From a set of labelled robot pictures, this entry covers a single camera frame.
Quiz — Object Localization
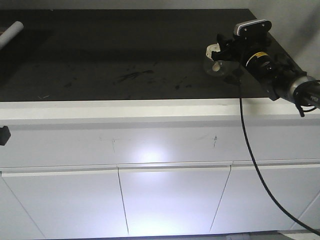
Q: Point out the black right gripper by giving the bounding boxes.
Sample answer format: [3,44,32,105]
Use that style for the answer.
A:
[211,29,272,67]

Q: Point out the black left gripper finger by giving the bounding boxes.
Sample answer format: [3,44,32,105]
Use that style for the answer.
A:
[0,126,11,146]

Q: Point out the glass jar with cream lid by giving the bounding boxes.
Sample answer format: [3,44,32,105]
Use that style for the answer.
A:
[203,43,239,77]

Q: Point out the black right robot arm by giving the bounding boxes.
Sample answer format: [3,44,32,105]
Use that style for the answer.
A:
[211,31,320,116]

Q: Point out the rolled grey mat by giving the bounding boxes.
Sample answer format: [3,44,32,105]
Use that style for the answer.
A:
[0,21,24,50]

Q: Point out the white fume hood base cabinet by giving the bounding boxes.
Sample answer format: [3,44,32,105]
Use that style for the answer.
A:
[0,98,320,237]

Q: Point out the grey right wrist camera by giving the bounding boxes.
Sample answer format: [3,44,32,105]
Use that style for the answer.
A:
[233,19,272,38]

